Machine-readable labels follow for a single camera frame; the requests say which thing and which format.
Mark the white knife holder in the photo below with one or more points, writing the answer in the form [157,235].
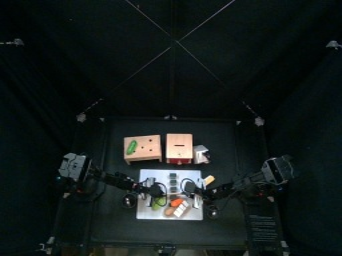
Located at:
[199,150]

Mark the green toy peg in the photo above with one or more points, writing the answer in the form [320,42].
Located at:
[131,147]

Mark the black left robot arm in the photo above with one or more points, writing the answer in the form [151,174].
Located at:
[111,180]

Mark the metal frame clamp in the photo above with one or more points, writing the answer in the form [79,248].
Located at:
[333,44]
[81,116]
[260,120]
[18,42]
[170,117]

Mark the wooden coin box red drawer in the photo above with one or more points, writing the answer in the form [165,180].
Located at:
[178,141]

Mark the orange toy carrot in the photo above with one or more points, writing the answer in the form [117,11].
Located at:
[177,202]

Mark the green sushi roll piece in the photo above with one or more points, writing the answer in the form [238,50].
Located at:
[173,189]
[173,196]
[173,174]
[173,181]

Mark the lime green toy vegetable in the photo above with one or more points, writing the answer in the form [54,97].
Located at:
[157,204]

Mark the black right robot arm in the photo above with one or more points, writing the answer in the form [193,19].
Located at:
[249,181]

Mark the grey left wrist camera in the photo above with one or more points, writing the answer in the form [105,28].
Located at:
[149,182]

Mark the yellow white butter block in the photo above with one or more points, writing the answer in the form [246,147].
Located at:
[209,180]

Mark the wooden peg box with holes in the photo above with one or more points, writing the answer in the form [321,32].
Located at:
[147,150]

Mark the white plastic cutting board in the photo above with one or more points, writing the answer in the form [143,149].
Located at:
[147,213]

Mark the white toy slice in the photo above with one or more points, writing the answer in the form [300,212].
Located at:
[185,202]
[179,209]
[182,206]
[177,213]

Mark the white toy cleaver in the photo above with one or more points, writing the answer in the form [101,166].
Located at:
[197,201]

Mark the tan toy egg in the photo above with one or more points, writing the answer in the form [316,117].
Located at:
[169,211]

